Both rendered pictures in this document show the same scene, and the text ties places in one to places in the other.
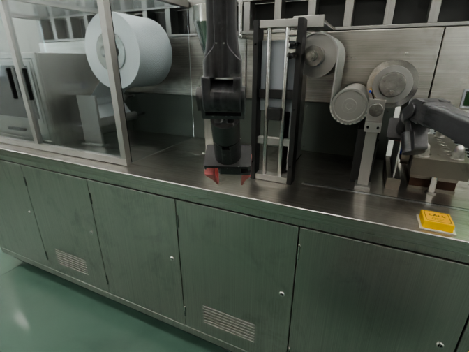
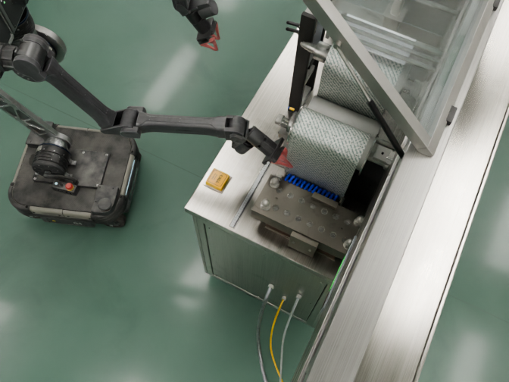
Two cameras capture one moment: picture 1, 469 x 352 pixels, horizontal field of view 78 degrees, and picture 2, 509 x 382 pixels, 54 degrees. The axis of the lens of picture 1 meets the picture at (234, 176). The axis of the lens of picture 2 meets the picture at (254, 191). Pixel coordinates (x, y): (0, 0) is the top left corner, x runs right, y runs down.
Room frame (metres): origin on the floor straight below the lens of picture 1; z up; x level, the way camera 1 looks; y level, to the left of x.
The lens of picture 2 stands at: (0.83, -1.45, 2.66)
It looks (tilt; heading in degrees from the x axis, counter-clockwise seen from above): 64 degrees down; 89
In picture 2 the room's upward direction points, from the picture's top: 3 degrees clockwise
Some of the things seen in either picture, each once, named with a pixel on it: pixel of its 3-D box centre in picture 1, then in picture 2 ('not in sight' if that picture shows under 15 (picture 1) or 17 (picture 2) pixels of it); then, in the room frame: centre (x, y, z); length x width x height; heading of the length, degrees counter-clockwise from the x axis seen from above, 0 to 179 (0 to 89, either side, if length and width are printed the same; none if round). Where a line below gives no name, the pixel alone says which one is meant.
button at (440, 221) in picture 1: (435, 221); (217, 180); (0.69, -0.55, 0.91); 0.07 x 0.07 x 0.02; 65
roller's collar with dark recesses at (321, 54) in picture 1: (314, 56); (324, 52); (1.05, -0.27, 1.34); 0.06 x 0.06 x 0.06; 65
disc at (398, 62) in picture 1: (391, 84); (297, 123); (0.97, -0.51, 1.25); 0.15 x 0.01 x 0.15; 65
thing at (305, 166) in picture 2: (401, 121); (316, 172); (1.05, -0.61, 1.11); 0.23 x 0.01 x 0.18; 155
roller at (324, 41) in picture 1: (322, 56); not in sight; (1.20, -0.33, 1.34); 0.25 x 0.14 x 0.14; 155
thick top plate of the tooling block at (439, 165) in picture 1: (430, 152); (310, 217); (1.04, -0.74, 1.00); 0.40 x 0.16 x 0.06; 155
